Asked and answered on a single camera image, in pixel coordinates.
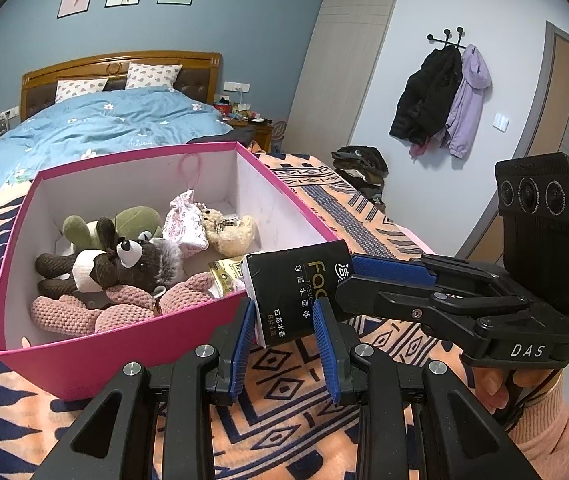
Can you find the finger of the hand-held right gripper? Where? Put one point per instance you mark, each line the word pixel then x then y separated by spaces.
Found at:
pixel 374 297
pixel 394 267

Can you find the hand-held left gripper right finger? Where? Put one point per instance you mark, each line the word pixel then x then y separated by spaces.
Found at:
pixel 327 355

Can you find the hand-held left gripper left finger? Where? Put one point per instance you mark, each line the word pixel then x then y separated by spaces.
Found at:
pixel 242 360

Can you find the black tissue packet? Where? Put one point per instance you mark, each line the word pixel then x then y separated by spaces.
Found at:
pixel 289 285

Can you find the yellow tissue packet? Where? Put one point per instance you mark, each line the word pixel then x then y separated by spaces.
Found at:
pixel 224 275

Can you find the pink cardboard box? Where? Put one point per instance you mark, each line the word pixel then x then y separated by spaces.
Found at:
pixel 139 360

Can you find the cream plush toy plaid bow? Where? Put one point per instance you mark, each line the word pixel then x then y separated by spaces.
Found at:
pixel 229 240

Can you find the brown raccoon plush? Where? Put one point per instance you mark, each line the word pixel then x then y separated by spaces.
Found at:
pixel 139 270

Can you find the pink brocade pouch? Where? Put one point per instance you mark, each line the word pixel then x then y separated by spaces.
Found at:
pixel 184 230

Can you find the green frog plush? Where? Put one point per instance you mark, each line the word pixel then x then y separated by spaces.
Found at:
pixel 134 220

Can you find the pink crochet bear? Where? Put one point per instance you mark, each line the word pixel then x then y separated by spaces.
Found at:
pixel 64 315

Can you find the person's right forearm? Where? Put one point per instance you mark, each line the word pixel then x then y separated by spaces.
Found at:
pixel 564 435

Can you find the person's right hand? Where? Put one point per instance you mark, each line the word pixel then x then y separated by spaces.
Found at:
pixel 492 387

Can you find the camouflage clothes pile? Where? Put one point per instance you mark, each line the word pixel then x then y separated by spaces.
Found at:
pixel 359 165

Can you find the pink hanging garment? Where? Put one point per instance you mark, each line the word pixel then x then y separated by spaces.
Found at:
pixel 422 147

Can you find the wooden door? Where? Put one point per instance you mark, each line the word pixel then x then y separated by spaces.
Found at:
pixel 564 100

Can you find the purple hanging jacket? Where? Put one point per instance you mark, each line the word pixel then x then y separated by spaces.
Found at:
pixel 467 110

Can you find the black hanging jacket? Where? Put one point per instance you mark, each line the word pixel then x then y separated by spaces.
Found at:
pixel 424 100

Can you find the round decorative plaque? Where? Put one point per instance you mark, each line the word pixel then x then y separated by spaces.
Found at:
pixel 278 130

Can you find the wooden nightstand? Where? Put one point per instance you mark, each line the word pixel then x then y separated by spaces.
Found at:
pixel 259 135

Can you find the dark folded clothes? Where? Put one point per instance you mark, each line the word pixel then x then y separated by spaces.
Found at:
pixel 229 137

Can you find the beige wardrobe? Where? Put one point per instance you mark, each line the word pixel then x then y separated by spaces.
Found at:
pixel 349 50

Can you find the black coat hook rack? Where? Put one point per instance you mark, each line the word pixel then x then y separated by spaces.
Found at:
pixel 447 40

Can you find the blue floral duvet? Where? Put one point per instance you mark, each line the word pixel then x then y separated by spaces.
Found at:
pixel 114 120

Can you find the white dotted pillow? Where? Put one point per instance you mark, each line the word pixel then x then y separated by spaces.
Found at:
pixel 154 75
pixel 82 91

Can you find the wooden bed headboard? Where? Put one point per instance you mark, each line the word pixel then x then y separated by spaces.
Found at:
pixel 164 60

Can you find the white light switch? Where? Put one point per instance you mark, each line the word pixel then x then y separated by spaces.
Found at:
pixel 502 121

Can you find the white wall socket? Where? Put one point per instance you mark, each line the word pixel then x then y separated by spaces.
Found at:
pixel 237 86
pixel 9 112

